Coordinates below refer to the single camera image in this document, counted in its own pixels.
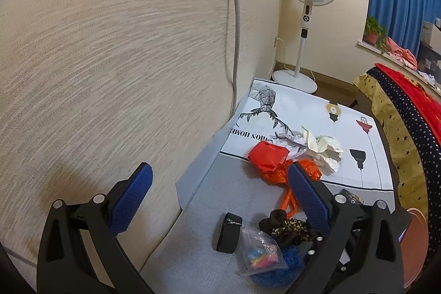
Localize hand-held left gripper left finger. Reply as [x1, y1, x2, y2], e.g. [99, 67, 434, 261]
[36, 162, 155, 294]

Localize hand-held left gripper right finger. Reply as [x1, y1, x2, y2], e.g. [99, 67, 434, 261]
[287, 161, 404, 294]

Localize orange plastic bag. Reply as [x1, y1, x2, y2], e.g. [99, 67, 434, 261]
[263, 158, 322, 219]

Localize white paper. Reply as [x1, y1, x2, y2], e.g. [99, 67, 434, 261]
[270, 130, 309, 162]

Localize blue plastic bag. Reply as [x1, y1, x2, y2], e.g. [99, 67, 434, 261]
[250, 244, 307, 288]

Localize clear plastic bag colourful contents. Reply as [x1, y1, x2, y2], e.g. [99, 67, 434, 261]
[236, 227, 288, 277]

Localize pink plastic bin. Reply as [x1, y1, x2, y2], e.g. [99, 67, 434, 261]
[403, 207, 431, 289]

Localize black gold patterned scrunchie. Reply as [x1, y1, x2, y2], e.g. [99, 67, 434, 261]
[339, 188, 364, 205]
[258, 209, 322, 248]

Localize red crumpled wrapper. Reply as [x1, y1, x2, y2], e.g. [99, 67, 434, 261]
[247, 141, 290, 174]

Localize white low table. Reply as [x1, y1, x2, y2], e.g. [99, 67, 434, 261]
[138, 79, 395, 294]

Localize black elastic band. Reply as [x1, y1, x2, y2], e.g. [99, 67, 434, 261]
[216, 212, 243, 253]

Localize white printed table cloth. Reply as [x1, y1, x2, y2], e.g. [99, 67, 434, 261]
[220, 79, 395, 191]

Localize yellow bed skirt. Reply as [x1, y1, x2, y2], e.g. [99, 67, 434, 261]
[354, 74, 429, 212]

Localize navy starry bed sheet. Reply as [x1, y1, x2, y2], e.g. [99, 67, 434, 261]
[365, 68, 441, 208]

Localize red floral blanket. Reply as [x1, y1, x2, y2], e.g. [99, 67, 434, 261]
[375, 63, 441, 146]

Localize white clutter on windowsill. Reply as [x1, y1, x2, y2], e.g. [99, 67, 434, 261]
[417, 70, 441, 91]

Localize pink folded cloth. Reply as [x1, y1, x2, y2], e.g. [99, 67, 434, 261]
[384, 37, 417, 69]

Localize potted green plant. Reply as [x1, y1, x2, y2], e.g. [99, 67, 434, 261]
[363, 17, 388, 52]

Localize dark translucent storage box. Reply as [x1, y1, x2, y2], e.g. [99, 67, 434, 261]
[418, 42, 441, 71]

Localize white cardboard box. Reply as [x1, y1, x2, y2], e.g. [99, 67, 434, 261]
[423, 20, 441, 44]

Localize thick grey wall cable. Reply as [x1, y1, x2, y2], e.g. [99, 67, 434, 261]
[232, 0, 247, 115]

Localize thin dark wall cable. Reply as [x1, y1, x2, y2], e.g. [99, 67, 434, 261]
[220, 0, 233, 84]

